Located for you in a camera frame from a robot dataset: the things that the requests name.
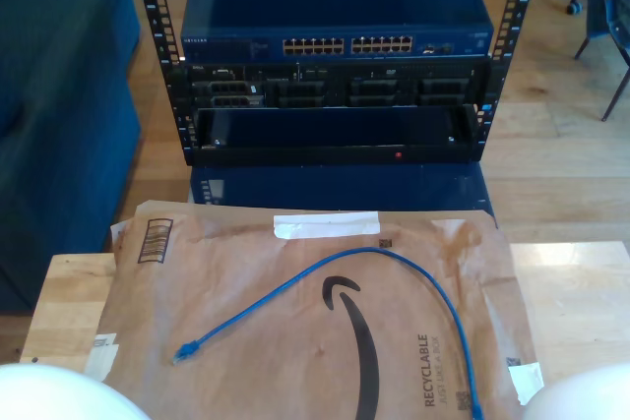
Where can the blue device under rack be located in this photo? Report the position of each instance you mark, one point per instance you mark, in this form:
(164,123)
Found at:
(320,189)

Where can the long white tape strip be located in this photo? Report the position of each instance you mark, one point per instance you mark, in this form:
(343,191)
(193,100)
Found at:
(325,225)

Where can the brown paper mailer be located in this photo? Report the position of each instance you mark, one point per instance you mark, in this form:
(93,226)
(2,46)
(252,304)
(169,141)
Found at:
(246,267)

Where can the black rack server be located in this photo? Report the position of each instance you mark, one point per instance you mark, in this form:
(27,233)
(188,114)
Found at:
(231,88)

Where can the blue sofa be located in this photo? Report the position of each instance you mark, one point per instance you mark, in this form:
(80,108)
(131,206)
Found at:
(59,144)

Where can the white paper shipping label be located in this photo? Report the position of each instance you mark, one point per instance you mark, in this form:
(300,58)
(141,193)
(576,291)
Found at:
(101,356)

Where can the short white tape piece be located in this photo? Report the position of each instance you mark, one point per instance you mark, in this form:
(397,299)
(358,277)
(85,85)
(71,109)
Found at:
(526,383)

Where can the black rack frame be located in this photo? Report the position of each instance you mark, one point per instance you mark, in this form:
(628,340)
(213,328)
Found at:
(157,7)

